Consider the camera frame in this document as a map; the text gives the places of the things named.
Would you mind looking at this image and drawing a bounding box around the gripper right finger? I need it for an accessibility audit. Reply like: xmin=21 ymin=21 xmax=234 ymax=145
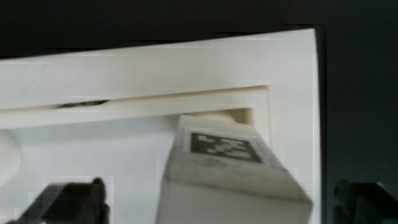
xmin=334 ymin=180 xmax=398 ymax=224

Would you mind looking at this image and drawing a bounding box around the white square tabletop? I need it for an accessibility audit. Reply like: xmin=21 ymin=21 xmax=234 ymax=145
xmin=0 ymin=29 xmax=319 ymax=224

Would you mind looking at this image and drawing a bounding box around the white table leg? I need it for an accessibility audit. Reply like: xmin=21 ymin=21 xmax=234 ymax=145
xmin=156 ymin=115 xmax=312 ymax=224

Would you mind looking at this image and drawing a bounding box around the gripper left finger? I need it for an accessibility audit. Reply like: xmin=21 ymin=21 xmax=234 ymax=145
xmin=16 ymin=178 xmax=110 ymax=224

